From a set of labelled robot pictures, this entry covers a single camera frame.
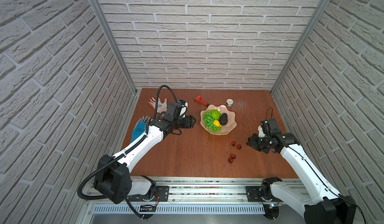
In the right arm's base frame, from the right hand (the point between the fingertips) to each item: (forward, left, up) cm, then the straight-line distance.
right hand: (249, 140), depth 79 cm
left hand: (+13, +30, +6) cm, 33 cm away
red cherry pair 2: (-4, +8, -12) cm, 15 cm away
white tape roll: (+36, +1, -11) cm, 38 cm away
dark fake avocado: (+20, +9, -8) cm, 23 cm away
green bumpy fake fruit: (+23, +14, -6) cm, 28 cm away
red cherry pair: (+2, +2, -12) cm, 13 cm away
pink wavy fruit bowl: (+20, +13, -9) cm, 25 cm away
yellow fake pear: (+18, +14, -9) cm, 24 cm away
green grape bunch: (+19, +20, -6) cm, 28 cm away
